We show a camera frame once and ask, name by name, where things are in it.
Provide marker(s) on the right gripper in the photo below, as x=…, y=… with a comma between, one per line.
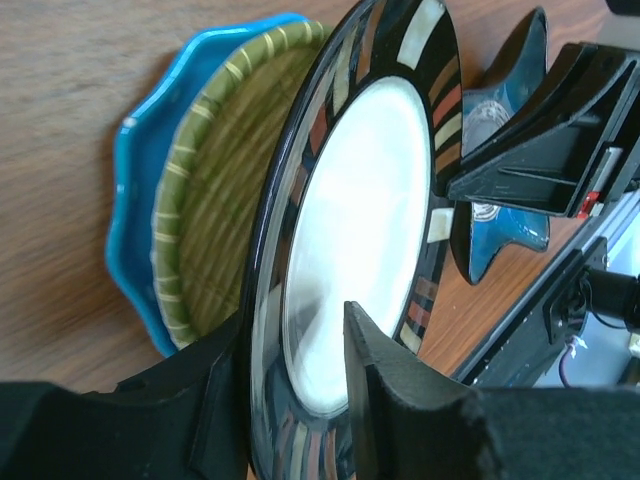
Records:
x=572, y=146

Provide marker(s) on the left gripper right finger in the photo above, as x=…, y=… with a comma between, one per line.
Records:
x=409, y=421

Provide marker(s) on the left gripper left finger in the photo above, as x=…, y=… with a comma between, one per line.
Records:
x=175, y=420

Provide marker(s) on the black rimmed cream plate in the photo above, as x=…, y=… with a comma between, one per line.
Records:
x=353, y=210

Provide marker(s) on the dark teal bottom dish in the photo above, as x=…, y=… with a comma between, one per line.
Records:
x=482, y=230

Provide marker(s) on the yellow woven basket plate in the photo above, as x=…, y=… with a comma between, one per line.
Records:
x=211, y=182

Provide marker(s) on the turquoise scalloped plate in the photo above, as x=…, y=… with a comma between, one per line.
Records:
x=141, y=145

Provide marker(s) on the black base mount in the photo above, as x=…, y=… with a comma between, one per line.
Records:
x=567, y=328

